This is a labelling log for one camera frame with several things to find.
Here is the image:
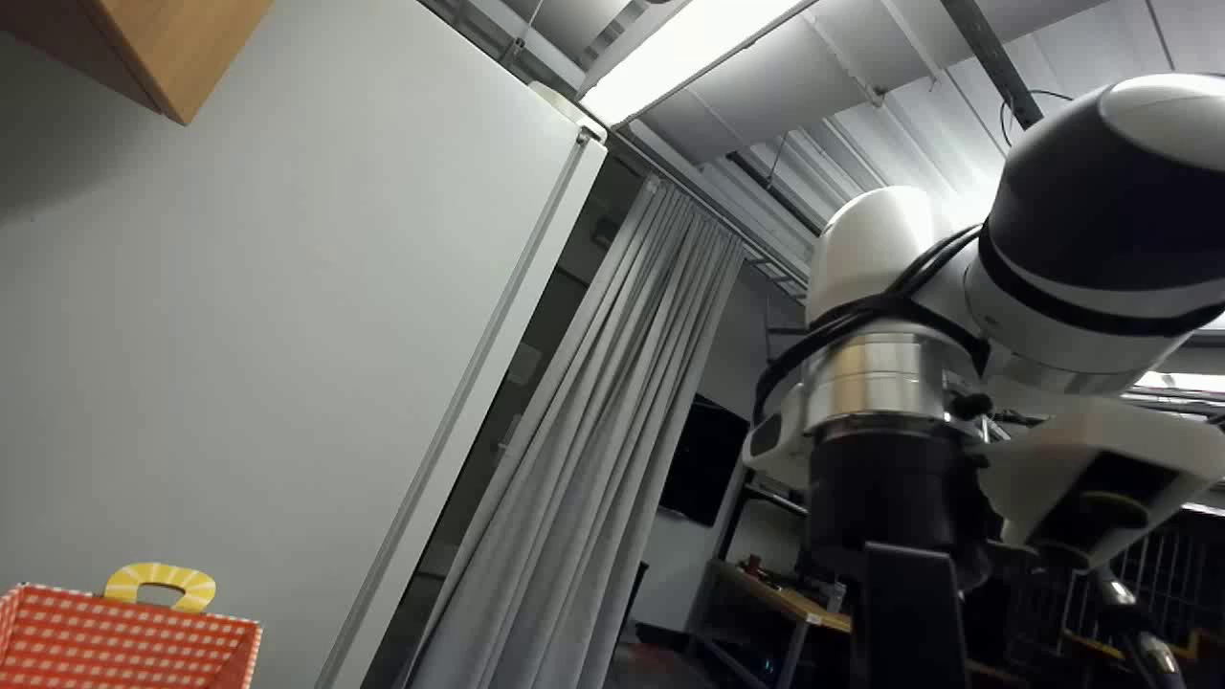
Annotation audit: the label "red toy box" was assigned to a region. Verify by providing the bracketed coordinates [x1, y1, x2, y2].
[0, 583, 266, 689]

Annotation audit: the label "wooden workbench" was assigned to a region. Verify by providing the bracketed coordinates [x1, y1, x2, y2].
[693, 551, 858, 689]

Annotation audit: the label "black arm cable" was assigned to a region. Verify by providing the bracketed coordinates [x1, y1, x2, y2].
[751, 225, 987, 426]

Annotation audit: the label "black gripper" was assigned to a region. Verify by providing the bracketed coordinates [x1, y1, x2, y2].
[804, 422, 1004, 689]

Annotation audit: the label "black ceiling pipe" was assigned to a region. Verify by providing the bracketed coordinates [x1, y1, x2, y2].
[936, 0, 1047, 130]

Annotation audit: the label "black monitor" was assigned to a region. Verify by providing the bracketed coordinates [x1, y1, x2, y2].
[659, 396, 754, 530]

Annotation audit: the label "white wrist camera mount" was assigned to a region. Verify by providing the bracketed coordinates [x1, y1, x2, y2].
[981, 378, 1225, 569]

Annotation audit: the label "ceiling light fixture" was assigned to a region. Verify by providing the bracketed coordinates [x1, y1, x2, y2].
[579, 0, 818, 130]

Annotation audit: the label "grey curtain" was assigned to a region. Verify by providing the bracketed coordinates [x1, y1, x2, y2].
[407, 176, 751, 689]

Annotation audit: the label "yellow handle-shaped object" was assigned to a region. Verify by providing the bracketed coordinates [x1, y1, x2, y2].
[98, 558, 223, 620]

